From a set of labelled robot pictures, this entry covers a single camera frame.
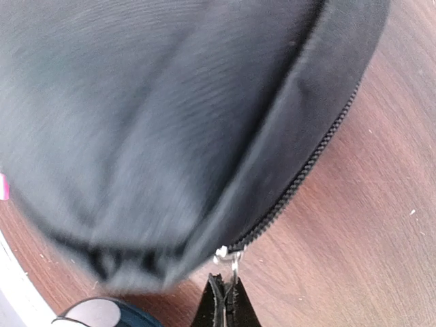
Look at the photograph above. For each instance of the aluminium front rail frame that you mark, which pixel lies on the aluminium front rail frame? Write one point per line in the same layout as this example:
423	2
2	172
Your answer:
26	305

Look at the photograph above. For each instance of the pink highlighter marker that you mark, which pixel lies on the pink highlighter marker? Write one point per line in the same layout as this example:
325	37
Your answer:
4	188

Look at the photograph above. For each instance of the black student backpack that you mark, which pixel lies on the black student backpack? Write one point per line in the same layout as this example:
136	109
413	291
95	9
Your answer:
142	136

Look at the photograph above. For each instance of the white bowl black base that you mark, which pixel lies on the white bowl black base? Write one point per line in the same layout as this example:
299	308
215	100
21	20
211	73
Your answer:
104	312

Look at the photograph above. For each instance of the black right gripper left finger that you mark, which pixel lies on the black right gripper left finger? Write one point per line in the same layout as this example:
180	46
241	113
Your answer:
211	309

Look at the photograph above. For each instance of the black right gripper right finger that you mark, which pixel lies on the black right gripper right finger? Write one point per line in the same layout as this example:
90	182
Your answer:
239	311

